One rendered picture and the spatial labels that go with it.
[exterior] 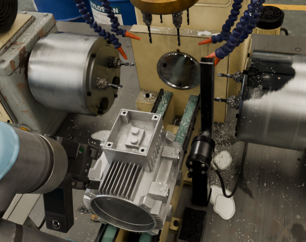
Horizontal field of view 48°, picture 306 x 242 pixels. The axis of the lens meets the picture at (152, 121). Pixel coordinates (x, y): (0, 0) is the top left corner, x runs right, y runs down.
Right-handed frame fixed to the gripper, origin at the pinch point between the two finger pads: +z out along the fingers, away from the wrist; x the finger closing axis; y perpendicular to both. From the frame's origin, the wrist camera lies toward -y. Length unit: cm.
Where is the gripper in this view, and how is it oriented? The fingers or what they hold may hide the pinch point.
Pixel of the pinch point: (92, 183)
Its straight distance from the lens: 76.4
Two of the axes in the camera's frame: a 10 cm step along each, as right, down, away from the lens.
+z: 2.5, 2.1, 9.4
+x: -9.4, -1.6, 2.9
